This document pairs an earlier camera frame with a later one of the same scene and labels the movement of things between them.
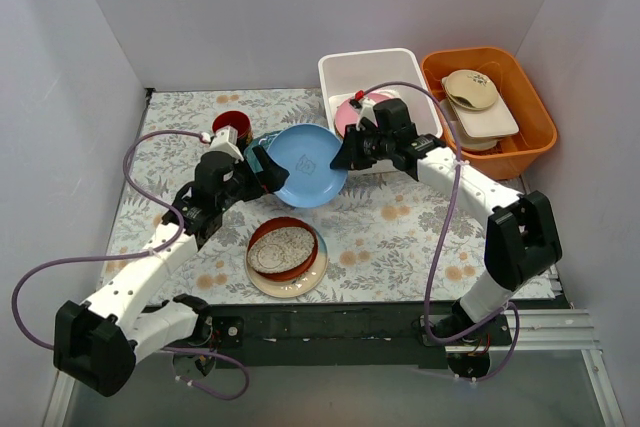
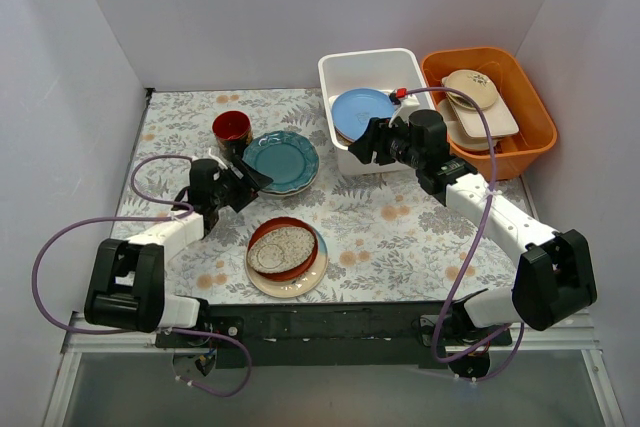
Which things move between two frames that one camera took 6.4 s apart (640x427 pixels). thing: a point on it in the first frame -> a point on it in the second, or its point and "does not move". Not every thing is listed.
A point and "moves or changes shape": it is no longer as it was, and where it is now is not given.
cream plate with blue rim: x=298 y=285 does not move
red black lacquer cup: x=238 y=121 does not move
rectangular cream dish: x=495 y=121 does not move
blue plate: x=305 y=151 -> x=353 y=109
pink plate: x=347 y=114 moves or changes shape
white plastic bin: x=387 y=74 does not move
